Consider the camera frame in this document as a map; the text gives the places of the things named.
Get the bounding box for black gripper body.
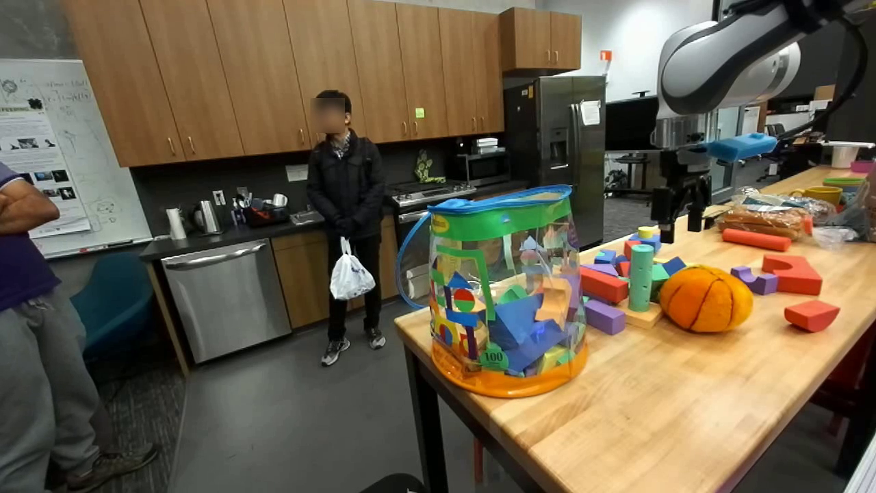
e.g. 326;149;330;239
650;117;712;245

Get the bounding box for purple notched foam block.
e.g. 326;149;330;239
731;265;776;296

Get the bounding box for red foam arch block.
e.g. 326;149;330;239
761;256;820;296

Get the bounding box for wooden upper cabinets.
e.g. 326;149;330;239
61;0;579;167

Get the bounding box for stainless steel refrigerator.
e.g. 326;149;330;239
504;76;605;246

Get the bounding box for purple rectangular foam block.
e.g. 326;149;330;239
582;298;626;334

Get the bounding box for plastic bag of items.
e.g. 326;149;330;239
716;186;867;242

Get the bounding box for stainless steel dishwasher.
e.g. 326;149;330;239
160;239;291;364

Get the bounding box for clear toy bag green lid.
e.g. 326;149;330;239
426;183;585;398

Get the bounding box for green foam cylinder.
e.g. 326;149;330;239
630;245;655;313

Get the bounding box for red rectangular foam block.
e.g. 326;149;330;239
578;265;630;304

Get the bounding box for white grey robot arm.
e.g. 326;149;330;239
650;0;876;245

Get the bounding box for red foam wedge block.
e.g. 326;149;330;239
786;298;838;331

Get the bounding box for black microwave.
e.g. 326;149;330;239
447;150;505;183

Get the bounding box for whiteboard with papers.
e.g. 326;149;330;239
0;57;151;259

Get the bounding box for orange plush basketball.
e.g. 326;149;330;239
660;265;752;334

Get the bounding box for person in purple shirt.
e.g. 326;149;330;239
0;164;159;493

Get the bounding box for person in black jacket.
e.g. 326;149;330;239
307;89;385;367

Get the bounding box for red foam cylinder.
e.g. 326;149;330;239
723;227;791;253

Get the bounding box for white plastic bag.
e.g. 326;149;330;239
329;239;375;301

